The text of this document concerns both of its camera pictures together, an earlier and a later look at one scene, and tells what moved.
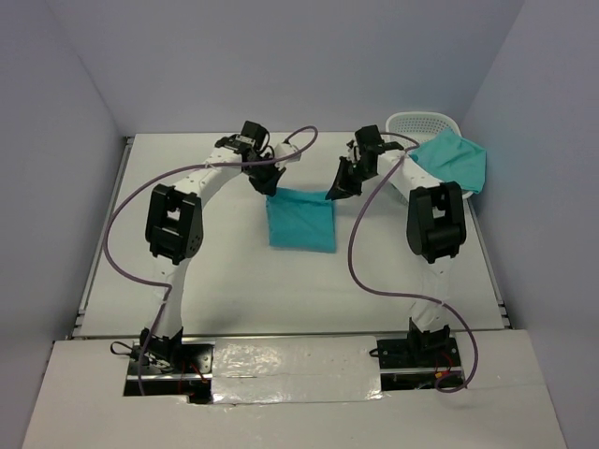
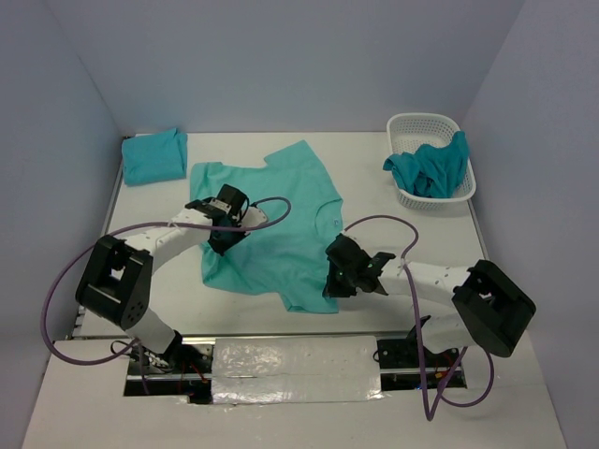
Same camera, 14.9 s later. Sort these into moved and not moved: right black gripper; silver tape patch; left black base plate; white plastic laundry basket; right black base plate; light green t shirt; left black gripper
Moved: light green t shirt; right black gripper; left black gripper
Not moved: white plastic laundry basket; left black base plate; right black base plate; silver tape patch
